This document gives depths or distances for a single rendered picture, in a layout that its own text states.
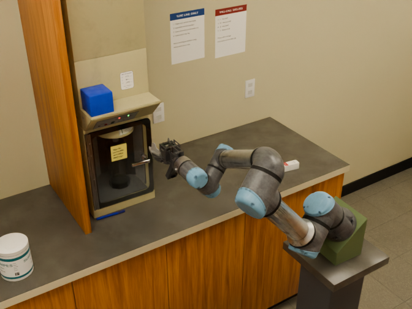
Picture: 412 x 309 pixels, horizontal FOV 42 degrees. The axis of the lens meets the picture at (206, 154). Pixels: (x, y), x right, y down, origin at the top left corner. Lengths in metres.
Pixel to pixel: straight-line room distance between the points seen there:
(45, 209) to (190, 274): 0.77
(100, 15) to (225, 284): 1.51
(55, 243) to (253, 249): 1.03
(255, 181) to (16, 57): 1.32
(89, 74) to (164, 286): 1.07
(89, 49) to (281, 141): 1.40
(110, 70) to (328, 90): 1.91
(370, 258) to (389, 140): 2.28
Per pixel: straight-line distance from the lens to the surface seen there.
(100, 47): 2.26
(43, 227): 2.61
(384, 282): 3.77
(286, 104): 3.59
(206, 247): 2.68
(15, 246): 2.29
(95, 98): 2.20
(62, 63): 2.12
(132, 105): 2.30
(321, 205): 2.16
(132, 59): 2.34
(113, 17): 2.25
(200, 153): 3.06
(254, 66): 3.30
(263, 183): 1.81
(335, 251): 2.33
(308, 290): 2.55
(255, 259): 2.97
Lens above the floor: 2.48
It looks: 30 degrees down
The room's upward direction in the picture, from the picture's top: straight up
